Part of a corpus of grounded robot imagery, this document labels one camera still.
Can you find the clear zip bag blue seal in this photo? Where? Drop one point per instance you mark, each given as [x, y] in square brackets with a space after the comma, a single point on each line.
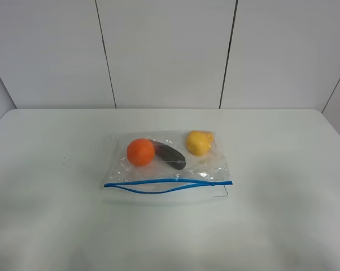
[209, 170]

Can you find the dark purple eggplant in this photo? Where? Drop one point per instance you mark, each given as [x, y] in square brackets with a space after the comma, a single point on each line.
[169, 155]

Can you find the yellow bell pepper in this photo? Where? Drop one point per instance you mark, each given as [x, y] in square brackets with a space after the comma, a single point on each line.
[199, 143]

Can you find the orange fruit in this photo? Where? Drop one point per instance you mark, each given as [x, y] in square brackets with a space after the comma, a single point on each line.
[140, 152]

